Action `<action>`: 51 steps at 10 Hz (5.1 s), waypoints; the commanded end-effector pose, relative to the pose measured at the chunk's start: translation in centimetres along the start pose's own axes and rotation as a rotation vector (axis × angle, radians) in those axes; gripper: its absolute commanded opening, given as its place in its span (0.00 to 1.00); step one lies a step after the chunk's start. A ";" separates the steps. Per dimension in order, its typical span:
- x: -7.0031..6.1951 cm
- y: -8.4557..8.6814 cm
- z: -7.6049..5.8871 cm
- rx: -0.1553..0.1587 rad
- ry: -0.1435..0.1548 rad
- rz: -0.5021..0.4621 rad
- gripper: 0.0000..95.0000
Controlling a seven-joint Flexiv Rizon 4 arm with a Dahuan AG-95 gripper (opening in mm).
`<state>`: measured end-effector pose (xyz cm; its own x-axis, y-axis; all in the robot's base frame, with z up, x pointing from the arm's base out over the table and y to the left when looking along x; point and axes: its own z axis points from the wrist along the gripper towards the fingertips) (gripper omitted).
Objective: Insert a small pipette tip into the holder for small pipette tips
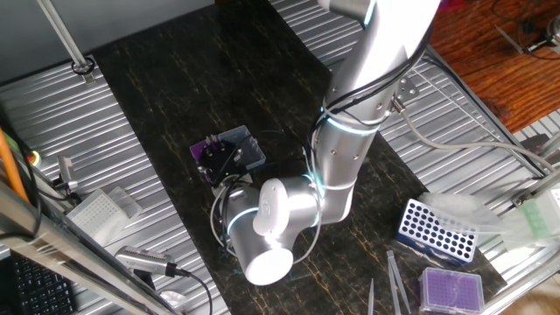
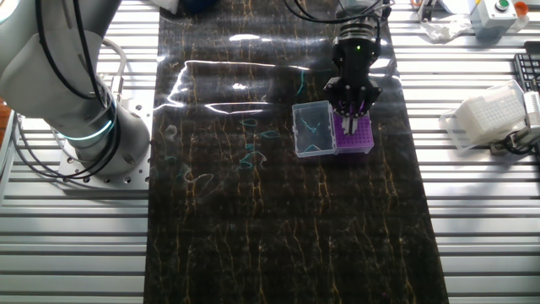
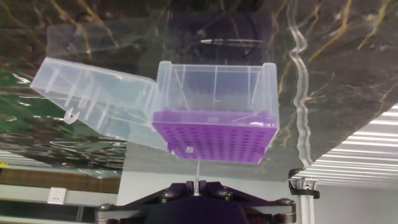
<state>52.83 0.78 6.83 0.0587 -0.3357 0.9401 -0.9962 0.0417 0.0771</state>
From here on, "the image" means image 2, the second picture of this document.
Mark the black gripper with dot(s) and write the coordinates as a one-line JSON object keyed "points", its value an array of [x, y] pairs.
{"points": [[354, 63]]}

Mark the purple pipette tip holder box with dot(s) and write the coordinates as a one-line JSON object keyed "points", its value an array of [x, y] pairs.
{"points": [[360, 141]]}

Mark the white pipette tip box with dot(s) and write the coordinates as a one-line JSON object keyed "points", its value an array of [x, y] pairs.
{"points": [[489, 114]]}

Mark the white crumpled paper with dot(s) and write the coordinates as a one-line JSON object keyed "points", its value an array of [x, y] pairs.
{"points": [[443, 28]]}

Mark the grey green button box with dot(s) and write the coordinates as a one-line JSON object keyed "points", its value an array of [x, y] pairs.
{"points": [[493, 19]]}

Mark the dark marble pattern mat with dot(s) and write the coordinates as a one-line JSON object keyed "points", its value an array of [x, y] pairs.
{"points": [[253, 232]]}

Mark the black keyboard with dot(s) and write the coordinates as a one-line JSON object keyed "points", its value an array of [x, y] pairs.
{"points": [[529, 69]]}

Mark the orange capped white object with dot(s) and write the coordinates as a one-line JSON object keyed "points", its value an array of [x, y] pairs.
{"points": [[521, 7]]}

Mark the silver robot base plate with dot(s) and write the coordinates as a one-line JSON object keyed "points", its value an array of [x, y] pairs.
{"points": [[139, 110]]}

